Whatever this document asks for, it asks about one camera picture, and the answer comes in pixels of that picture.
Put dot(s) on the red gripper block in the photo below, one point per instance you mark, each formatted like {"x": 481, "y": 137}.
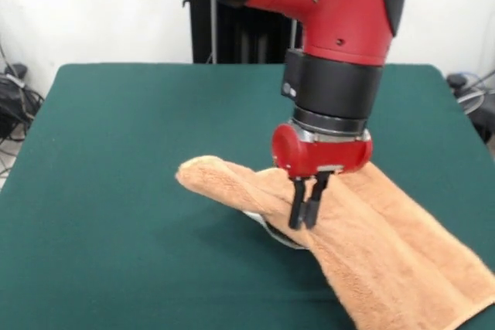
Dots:
{"x": 309, "y": 156}

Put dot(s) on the tan terry towel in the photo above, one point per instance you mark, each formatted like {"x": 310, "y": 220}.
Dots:
{"x": 367, "y": 229}

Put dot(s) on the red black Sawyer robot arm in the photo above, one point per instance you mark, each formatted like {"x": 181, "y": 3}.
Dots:
{"x": 328, "y": 17}

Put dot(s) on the dark green table cloth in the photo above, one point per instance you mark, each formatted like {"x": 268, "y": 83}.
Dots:
{"x": 116, "y": 191}

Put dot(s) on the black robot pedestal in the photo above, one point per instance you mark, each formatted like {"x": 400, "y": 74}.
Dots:
{"x": 239, "y": 32}

